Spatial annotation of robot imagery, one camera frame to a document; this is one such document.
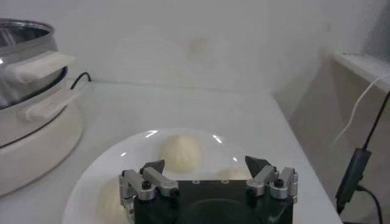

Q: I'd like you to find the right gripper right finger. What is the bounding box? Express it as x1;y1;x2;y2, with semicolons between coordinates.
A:
245;155;299;205

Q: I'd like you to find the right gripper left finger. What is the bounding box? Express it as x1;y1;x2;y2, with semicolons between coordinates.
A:
118;159;180;223

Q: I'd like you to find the white steamed baozi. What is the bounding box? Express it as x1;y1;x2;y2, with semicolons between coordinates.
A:
160;135;202;173
97;179;130;224
216;167;252;181

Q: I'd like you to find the white round plate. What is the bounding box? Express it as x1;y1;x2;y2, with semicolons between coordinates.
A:
62;128;269;224

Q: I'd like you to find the cream electric cooking pot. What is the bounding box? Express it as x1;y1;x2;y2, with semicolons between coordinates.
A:
0;88;85;195

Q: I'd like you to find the black cable with adapter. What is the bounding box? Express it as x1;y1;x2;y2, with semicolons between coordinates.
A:
335;91;390;224

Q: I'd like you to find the thin white cable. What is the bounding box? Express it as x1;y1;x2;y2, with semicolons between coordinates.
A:
333;72;390;144

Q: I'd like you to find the black pot power cord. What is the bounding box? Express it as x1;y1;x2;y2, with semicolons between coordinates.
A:
69;72;92;91

